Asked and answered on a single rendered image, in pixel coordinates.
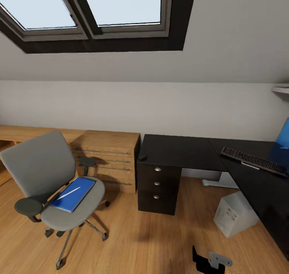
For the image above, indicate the folder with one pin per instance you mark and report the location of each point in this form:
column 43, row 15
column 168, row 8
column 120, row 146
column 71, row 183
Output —
column 69, row 202

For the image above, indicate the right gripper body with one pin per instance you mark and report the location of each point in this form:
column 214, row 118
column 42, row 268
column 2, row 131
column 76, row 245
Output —
column 203, row 266

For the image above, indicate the desk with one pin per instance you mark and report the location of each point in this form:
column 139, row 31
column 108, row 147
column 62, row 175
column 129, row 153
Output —
column 266, row 191

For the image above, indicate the swivel chair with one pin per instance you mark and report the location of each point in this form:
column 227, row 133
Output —
column 41, row 166

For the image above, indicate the notebook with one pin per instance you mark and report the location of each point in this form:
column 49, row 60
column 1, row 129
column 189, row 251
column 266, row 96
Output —
column 250, row 165

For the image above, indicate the keyboard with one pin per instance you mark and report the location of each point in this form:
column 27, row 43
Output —
column 256, row 161

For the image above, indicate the cabinet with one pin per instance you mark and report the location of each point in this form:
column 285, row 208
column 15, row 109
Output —
column 115, row 154
column 157, row 188

